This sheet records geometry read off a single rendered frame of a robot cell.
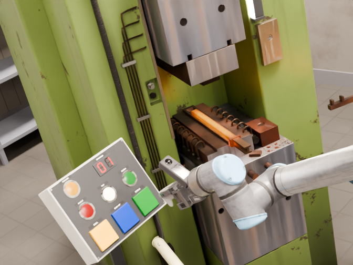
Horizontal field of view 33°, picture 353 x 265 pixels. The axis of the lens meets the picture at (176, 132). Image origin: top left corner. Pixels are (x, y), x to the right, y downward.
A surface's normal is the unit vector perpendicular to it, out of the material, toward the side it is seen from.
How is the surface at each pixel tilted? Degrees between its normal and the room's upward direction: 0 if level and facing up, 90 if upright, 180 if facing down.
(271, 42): 90
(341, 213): 0
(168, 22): 90
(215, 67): 90
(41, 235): 0
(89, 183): 60
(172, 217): 90
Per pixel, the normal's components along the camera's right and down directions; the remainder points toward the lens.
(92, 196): 0.54, -0.31
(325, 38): -0.67, 0.46
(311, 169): -0.87, -0.07
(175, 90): 0.41, 0.33
